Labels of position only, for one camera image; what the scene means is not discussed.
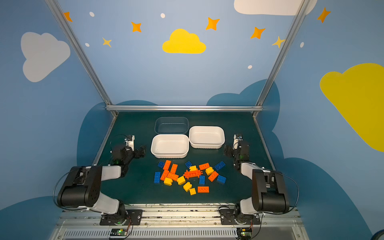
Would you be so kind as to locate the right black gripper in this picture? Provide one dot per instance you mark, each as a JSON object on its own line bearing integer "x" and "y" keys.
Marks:
{"x": 233, "y": 150}

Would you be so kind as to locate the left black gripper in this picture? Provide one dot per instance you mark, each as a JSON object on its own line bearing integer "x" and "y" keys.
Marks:
{"x": 135, "y": 151}

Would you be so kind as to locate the small blue brick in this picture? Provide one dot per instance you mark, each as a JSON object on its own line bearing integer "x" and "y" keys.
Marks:
{"x": 161, "y": 164}
{"x": 188, "y": 164}

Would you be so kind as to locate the blue long brick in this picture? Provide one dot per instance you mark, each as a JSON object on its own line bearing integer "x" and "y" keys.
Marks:
{"x": 157, "y": 177}

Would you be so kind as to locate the orange brick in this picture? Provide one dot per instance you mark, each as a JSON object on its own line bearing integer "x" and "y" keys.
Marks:
{"x": 167, "y": 165}
{"x": 213, "y": 176}
{"x": 204, "y": 166}
{"x": 172, "y": 176}
{"x": 203, "y": 189}
{"x": 174, "y": 168}
{"x": 164, "y": 175}

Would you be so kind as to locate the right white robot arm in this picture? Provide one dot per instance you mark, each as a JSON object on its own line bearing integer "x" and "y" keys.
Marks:
{"x": 268, "y": 194}

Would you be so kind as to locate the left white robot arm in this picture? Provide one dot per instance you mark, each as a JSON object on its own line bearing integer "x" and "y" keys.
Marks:
{"x": 82, "y": 186}

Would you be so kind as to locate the blue brick upper right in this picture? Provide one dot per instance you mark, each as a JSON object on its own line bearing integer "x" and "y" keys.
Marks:
{"x": 219, "y": 166}

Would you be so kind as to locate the white container left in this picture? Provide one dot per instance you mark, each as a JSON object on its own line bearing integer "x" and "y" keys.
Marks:
{"x": 167, "y": 146}

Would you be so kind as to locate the white container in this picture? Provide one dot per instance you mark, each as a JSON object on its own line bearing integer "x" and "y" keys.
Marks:
{"x": 167, "y": 146}
{"x": 206, "y": 137}

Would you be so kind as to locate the white container right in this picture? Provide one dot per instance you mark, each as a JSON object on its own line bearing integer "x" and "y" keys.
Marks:
{"x": 206, "y": 137}

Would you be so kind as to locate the orange lego chassis piece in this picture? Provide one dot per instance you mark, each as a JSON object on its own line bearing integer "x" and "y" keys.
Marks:
{"x": 192, "y": 174}

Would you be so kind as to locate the orange brick bottom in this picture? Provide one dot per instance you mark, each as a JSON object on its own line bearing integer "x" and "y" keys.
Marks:
{"x": 203, "y": 189}

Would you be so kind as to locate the clear plastic container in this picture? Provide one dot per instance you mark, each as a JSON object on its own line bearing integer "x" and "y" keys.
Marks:
{"x": 171, "y": 125}

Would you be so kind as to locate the small yellow brick bottom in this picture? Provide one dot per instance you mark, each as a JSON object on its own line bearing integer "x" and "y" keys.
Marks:
{"x": 192, "y": 191}

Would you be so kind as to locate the right circuit board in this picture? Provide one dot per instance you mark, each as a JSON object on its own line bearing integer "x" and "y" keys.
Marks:
{"x": 244, "y": 234}

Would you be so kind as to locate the circuit board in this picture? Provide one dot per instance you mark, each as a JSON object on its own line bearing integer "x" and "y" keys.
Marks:
{"x": 118, "y": 234}
{"x": 244, "y": 234}

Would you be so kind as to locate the left circuit board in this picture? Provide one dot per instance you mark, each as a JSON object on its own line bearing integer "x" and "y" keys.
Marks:
{"x": 118, "y": 234}

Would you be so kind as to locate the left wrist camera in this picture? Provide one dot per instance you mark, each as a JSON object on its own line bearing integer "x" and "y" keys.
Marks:
{"x": 129, "y": 142}

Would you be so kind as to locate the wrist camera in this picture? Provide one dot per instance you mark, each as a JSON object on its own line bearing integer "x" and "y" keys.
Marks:
{"x": 237, "y": 139}
{"x": 129, "y": 142}

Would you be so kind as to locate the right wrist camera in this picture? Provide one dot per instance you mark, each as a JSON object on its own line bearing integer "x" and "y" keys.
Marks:
{"x": 237, "y": 139}

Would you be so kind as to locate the aluminium frame back bar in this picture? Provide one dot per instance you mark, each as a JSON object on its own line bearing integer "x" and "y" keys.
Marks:
{"x": 131, "y": 108}

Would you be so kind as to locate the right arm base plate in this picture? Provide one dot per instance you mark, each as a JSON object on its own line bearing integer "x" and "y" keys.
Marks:
{"x": 235, "y": 217}

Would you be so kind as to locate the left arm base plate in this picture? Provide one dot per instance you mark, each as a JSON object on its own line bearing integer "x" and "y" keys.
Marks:
{"x": 132, "y": 217}

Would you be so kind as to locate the aluminium front rail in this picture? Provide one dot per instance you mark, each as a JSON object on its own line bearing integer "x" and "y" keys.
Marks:
{"x": 179, "y": 222}

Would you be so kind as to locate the aluminium frame right post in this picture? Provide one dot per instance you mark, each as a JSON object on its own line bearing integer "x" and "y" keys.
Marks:
{"x": 291, "y": 34}

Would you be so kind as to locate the aluminium frame post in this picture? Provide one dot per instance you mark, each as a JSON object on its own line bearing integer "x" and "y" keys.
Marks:
{"x": 65, "y": 25}
{"x": 291, "y": 34}

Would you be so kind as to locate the aluminium frame left post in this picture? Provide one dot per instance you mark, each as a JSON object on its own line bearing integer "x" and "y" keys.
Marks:
{"x": 65, "y": 25}

